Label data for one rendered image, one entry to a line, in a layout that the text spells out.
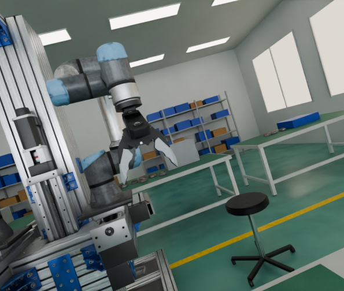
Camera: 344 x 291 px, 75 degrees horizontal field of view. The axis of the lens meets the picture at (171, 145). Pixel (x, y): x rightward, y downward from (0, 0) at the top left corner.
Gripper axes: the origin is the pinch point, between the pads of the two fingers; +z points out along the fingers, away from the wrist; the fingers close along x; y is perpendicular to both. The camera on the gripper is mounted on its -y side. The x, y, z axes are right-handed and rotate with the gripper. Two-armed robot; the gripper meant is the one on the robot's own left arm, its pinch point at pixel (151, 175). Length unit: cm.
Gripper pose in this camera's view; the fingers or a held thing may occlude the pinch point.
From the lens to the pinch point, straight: 58.9
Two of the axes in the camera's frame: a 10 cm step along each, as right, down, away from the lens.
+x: -9.3, 3.1, -1.8
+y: -1.9, 0.1, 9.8
